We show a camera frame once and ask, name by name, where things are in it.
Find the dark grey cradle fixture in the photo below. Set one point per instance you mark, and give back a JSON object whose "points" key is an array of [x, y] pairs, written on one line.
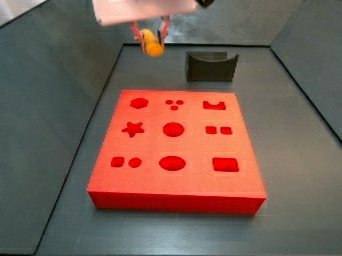
{"points": [[210, 66]]}

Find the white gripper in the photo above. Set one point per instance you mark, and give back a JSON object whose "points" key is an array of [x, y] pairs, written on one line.
{"points": [[122, 11]]}

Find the yellow oval cylinder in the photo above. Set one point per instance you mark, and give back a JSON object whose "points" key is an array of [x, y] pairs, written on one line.
{"points": [[154, 49]]}

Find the red foam shape board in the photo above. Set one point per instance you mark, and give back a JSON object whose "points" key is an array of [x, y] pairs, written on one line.
{"points": [[177, 154]]}

